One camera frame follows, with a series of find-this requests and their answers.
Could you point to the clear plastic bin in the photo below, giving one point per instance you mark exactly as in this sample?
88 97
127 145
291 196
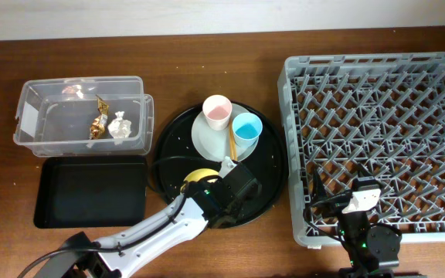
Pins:
55 116

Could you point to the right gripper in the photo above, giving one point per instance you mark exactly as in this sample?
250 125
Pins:
335 205

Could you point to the round black tray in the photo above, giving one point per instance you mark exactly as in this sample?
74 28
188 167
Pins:
268 162

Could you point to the gold snack wrapper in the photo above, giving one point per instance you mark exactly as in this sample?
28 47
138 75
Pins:
98 127

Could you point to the grey dishwasher rack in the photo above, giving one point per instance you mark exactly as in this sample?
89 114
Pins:
383 111

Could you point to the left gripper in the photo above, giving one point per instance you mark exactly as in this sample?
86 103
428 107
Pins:
237 210

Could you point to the black rectangular tray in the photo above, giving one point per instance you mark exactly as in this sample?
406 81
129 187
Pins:
91 191

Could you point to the pink cup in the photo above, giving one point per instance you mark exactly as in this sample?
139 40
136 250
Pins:
217 111

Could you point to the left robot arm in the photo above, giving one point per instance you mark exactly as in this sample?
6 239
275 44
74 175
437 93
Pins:
124 253

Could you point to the grey plate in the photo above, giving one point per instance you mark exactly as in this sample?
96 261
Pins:
214 145

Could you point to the blue cup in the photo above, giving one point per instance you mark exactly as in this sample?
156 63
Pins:
246 128

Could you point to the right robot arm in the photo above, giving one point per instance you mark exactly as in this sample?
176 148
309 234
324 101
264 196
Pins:
372 248

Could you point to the white napkin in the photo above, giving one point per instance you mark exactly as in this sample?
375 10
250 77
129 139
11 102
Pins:
119 128

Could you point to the yellow bowl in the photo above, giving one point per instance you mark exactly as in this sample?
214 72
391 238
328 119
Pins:
196 175

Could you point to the wooden chopstick right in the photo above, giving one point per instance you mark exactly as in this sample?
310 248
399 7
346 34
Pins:
234 144

